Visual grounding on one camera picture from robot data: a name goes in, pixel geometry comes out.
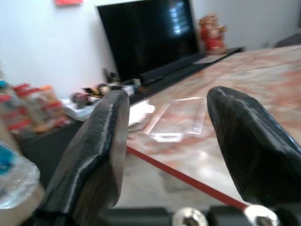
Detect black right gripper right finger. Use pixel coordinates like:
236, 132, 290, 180
206, 86, 301, 210

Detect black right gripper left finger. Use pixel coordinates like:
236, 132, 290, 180
35, 89, 130, 226

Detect white paper sheet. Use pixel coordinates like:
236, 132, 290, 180
128, 100, 156, 131

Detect red capped clear jars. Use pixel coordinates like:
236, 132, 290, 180
0, 82, 69, 137

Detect red tape line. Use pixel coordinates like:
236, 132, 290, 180
127, 147, 249, 210

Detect clear plastic blister packaging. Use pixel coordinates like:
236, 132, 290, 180
145, 96, 207, 143

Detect clear plastic bag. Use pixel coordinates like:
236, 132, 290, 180
0, 141, 41, 210

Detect black soundbar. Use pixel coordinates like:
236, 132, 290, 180
139, 53, 207, 86

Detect red and gold figurine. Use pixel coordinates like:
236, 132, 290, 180
198, 13, 228, 56

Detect black flat screen television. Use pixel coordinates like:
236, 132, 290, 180
96, 0, 200, 82

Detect red paper on wall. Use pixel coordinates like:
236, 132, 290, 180
55, 0, 84, 6

